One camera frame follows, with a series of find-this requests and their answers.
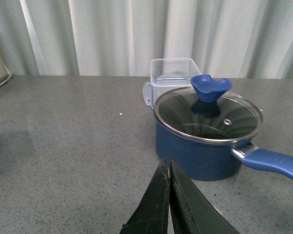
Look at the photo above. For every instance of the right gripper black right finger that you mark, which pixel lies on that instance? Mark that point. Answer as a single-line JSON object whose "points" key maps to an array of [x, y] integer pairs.
{"points": [[191, 212]]}

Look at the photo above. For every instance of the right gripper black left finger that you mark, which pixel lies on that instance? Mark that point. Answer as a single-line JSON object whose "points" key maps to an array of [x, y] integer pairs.
{"points": [[151, 215]]}

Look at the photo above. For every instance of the blue saucepan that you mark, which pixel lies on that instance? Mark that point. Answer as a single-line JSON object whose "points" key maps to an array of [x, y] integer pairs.
{"points": [[211, 162]]}

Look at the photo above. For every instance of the glass lid with blue knob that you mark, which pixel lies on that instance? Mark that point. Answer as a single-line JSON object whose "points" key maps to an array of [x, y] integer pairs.
{"points": [[207, 111]]}

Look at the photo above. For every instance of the clear plastic container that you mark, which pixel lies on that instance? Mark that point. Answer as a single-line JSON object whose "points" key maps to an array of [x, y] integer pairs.
{"points": [[167, 74]]}

